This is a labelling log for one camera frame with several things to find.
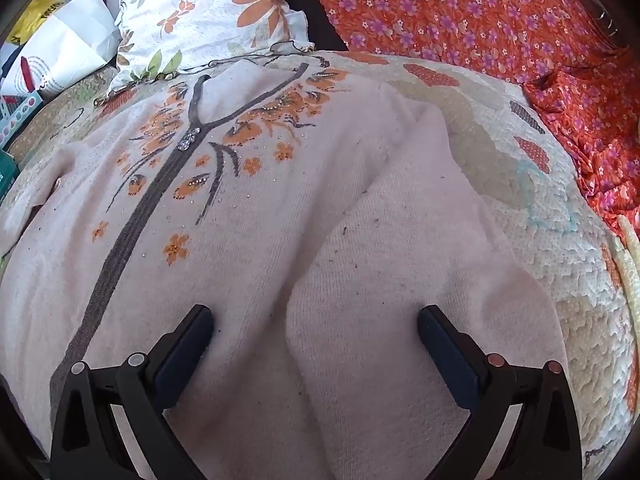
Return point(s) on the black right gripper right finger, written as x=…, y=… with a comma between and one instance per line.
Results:
x=544, y=443

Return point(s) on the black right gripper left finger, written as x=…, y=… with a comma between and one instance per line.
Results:
x=87, y=443

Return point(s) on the pink floral knit cardigan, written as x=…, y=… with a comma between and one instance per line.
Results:
x=240, y=259

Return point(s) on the cream rolled quilt edge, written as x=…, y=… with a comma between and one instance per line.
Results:
x=631, y=240

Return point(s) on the heart patterned quilted bedspread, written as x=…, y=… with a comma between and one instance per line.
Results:
x=525, y=169

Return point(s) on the teal package box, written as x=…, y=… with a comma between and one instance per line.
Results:
x=8, y=173

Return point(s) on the colourful dotted paper strip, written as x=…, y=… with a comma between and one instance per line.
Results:
x=17, y=111

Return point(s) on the red floral bedsheet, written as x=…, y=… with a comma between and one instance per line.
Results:
x=584, y=88

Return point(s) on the white floral pillow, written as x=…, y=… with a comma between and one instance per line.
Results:
x=163, y=38

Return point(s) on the yellow plastic bag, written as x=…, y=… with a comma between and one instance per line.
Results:
x=31, y=19

